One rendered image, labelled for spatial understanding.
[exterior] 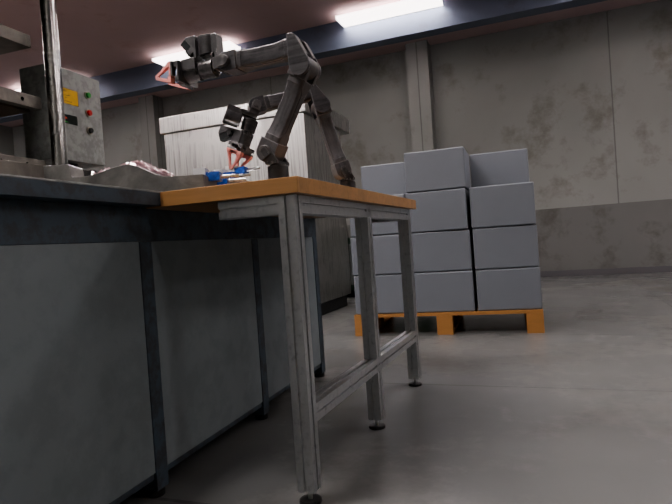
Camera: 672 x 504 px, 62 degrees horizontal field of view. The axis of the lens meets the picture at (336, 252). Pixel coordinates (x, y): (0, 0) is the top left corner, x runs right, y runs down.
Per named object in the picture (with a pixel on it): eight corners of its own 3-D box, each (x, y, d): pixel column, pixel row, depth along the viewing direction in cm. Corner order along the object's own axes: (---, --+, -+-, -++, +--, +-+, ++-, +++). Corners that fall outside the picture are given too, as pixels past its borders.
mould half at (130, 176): (224, 200, 184) (222, 167, 184) (204, 193, 158) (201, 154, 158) (74, 210, 185) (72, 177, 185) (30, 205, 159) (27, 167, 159)
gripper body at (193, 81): (171, 60, 172) (191, 55, 170) (191, 69, 182) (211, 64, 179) (173, 81, 172) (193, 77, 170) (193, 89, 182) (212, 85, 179)
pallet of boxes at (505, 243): (538, 314, 418) (528, 155, 416) (544, 333, 342) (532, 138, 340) (381, 318, 454) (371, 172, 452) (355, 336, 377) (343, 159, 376)
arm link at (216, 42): (190, 34, 170) (224, 25, 166) (206, 43, 178) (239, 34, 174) (194, 72, 170) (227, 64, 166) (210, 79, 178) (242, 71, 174)
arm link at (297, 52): (213, 51, 168) (305, 28, 156) (229, 59, 176) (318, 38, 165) (217, 92, 168) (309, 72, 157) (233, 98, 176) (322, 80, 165)
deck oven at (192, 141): (361, 301, 592) (349, 119, 589) (319, 318, 480) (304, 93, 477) (237, 305, 643) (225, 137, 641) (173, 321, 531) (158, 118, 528)
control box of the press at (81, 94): (128, 392, 263) (104, 79, 261) (80, 412, 234) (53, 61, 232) (90, 392, 270) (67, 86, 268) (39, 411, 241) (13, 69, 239)
